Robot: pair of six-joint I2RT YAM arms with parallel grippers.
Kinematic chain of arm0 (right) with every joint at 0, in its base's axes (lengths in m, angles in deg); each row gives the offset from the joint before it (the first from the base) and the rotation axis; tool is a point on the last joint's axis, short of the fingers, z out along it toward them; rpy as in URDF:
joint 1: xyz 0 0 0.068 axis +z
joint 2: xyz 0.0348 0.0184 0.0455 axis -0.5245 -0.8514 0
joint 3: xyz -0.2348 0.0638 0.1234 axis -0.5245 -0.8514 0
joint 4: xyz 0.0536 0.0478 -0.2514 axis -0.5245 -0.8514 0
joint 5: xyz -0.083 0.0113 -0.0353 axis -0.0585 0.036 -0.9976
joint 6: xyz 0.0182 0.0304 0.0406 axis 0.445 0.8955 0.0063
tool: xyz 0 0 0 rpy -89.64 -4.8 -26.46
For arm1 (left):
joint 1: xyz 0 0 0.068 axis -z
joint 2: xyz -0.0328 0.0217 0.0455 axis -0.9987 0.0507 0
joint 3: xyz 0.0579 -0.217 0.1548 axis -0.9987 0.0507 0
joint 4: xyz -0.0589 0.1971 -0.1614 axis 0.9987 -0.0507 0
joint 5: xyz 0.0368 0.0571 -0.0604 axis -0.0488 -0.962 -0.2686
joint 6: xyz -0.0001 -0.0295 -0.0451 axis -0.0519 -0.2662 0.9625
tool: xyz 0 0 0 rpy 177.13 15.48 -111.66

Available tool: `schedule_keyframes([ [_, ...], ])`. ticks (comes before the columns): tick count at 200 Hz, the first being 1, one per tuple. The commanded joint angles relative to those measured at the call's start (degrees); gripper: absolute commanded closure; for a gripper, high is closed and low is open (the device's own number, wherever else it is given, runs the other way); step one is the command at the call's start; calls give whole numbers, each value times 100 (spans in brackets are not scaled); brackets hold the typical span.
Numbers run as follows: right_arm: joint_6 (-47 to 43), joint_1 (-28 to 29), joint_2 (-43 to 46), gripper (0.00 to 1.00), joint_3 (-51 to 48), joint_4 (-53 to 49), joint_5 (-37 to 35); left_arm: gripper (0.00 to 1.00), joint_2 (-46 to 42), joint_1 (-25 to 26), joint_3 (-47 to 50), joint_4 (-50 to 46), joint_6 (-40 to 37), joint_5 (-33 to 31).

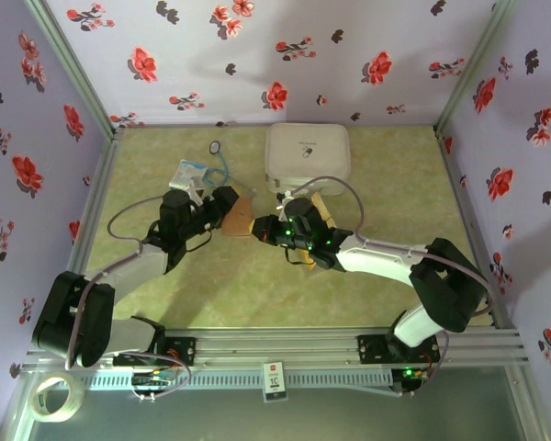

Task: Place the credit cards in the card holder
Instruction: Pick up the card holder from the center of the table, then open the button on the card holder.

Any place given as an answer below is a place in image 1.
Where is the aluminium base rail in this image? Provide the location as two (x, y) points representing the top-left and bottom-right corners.
(20, 326), (532, 373)

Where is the black white price tag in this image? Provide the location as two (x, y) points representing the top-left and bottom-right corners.
(262, 361), (286, 404)

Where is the clear tape roll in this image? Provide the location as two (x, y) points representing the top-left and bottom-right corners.
(30, 372), (84, 424)

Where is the left arm grey cable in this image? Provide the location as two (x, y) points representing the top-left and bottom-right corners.
(63, 195), (166, 371)

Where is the circuit board with green light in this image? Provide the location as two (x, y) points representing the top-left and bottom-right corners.
(389, 365), (442, 399)

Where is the circuit board with coloured wires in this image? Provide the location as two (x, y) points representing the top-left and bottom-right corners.
(130, 351), (192, 404)

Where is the white blue gauze packet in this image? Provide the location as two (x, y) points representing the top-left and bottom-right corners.
(168, 159), (208, 190)

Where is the aluminium frame post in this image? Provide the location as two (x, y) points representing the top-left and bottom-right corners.
(23, 0), (126, 139)
(433, 0), (521, 137)

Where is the aluminium side rail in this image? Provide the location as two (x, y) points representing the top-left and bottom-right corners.
(433, 126), (520, 331)
(66, 128), (126, 277)

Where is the white medicine box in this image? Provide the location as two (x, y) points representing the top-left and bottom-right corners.
(264, 122), (353, 197)

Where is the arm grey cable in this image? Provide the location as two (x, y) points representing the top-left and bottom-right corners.
(63, 195), (166, 371)
(284, 176), (495, 368)

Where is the brown card holder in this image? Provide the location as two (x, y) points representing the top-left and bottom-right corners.
(220, 196), (255, 238)

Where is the blue grey stethoscope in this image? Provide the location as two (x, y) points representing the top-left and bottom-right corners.
(201, 140), (258, 198)

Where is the grey slotted cable duct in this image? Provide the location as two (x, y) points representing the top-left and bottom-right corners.
(80, 369), (394, 390)

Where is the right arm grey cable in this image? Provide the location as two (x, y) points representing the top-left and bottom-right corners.
(284, 176), (495, 368)

